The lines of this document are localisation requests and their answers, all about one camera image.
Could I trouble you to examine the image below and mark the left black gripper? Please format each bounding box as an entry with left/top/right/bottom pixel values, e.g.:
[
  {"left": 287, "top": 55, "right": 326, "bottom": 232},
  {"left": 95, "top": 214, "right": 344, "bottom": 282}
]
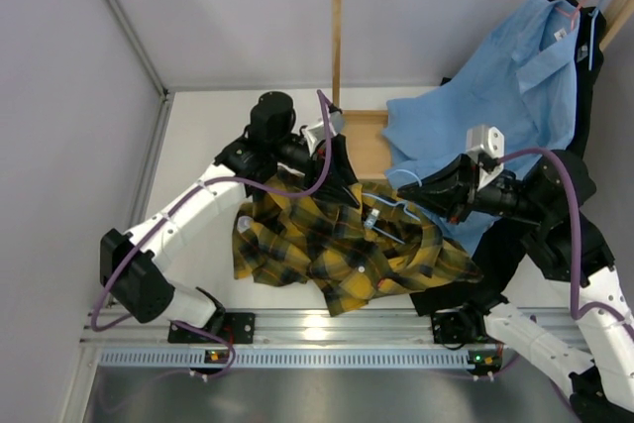
[{"left": 271, "top": 133, "right": 366, "bottom": 210}]

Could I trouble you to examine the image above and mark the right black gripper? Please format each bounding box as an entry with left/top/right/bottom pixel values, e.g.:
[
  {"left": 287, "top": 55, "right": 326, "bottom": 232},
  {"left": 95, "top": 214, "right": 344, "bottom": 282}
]
[{"left": 397, "top": 154, "right": 550, "bottom": 225}]

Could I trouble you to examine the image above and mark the light blue wire hanger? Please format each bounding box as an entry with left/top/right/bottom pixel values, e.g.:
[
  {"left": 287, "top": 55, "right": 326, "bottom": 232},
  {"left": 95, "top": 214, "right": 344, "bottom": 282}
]
[{"left": 363, "top": 168, "right": 422, "bottom": 245}]

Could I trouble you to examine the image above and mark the yellow black plaid shirt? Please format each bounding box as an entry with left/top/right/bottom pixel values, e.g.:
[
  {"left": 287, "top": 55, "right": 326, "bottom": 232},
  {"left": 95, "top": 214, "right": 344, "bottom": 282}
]
[{"left": 232, "top": 170, "right": 483, "bottom": 316}]

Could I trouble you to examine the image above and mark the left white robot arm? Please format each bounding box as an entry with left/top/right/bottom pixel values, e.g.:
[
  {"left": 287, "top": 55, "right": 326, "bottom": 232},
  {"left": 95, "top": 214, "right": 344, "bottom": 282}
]
[{"left": 99, "top": 91, "right": 360, "bottom": 343}]

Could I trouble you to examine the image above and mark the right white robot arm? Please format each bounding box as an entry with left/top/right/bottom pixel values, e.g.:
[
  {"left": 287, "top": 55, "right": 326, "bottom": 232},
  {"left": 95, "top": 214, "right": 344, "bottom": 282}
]
[{"left": 397, "top": 148, "right": 633, "bottom": 422}]

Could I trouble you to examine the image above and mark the light blue shirt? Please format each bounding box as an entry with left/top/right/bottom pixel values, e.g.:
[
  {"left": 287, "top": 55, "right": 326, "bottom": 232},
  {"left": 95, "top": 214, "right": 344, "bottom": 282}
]
[{"left": 380, "top": 0, "right": 581, "bottom": 252}]

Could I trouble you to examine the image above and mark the black garment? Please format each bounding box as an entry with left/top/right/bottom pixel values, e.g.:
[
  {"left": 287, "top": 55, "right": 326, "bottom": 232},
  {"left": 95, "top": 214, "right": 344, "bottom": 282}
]
[{"left": 410, "top": 7, "right": 606, "bottom": 316}]

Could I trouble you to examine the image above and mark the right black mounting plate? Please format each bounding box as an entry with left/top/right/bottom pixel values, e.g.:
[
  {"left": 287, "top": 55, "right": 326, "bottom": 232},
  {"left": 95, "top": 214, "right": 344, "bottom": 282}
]
[{"left": 431, "top": 309, "right": 492, "bottom": 350}]

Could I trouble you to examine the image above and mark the black mounting plate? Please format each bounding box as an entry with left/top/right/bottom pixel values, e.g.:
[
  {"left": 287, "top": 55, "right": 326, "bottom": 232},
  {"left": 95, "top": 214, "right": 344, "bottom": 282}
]
[
  {"left": 431, "top": 309, "right": 492, "bottom": 350},
  {"left": 167, "top": 312, "right": 256, "bottom": 345}
]

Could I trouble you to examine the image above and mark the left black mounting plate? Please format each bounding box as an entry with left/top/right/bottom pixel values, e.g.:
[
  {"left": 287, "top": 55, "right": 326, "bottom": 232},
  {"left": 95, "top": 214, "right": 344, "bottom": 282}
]
[{"left": 167, "top": 312, "right": 256, "bottom": 345}]

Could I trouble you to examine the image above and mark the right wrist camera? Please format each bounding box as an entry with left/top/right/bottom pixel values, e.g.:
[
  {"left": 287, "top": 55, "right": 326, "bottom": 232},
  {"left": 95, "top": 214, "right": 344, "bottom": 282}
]
[{"left": 466, "top": 125, "right": 505, "bottom": 190}]

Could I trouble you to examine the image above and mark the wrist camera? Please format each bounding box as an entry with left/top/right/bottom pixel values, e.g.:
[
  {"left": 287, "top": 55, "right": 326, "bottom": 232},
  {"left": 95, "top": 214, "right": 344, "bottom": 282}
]
[
  {"left": 466, "top": 125, "right": 505, "bottom": 190},
  {"left": 300, "top": 109, "right": 345, "bottom": 155}
]

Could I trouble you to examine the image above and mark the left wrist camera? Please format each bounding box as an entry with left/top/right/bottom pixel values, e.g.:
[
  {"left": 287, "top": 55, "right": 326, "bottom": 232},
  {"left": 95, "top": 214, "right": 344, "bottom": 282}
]
[{"left": 300, "top": 109, "right": 345, "bottom": 155}]

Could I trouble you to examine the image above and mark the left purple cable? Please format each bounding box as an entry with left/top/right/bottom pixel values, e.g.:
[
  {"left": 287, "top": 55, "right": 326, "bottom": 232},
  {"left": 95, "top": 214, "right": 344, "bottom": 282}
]
[{"left": 89, "top": 89, "right": 334, "bottom": 377}]

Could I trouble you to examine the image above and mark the purple cable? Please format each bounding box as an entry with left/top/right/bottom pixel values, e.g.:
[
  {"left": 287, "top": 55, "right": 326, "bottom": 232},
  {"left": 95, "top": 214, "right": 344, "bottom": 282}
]
[
  {"left": 494, "top": 147, "right": 634, "bottom": 340},
  {"left": 89, "top": 89, "right": 334, "bottom": 377}
]

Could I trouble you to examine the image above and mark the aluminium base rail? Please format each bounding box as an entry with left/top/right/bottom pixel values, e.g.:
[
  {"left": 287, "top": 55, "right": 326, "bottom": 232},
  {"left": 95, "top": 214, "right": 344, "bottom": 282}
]
[{"left": 78, "top": 307, "right": 615, "bottom": 345}]

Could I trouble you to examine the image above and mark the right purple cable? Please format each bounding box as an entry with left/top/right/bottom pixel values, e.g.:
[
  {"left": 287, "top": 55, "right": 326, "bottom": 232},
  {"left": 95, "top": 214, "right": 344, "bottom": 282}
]
[{"left": 494, "top": 147, "right": 634, "bottom": 340}]

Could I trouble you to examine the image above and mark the blue wire hanger right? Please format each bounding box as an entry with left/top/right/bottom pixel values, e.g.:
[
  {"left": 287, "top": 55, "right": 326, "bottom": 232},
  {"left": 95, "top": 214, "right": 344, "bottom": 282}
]
[{"left": 587, "top": 0, "right": 605, "bottom": 72}]

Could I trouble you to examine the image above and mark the slotted cable duct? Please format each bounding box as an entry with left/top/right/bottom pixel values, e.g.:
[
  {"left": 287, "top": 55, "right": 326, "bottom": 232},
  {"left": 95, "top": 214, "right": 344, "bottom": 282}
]
[{"left": 99, "top": 348, "right": 500, "bottom": 370}]

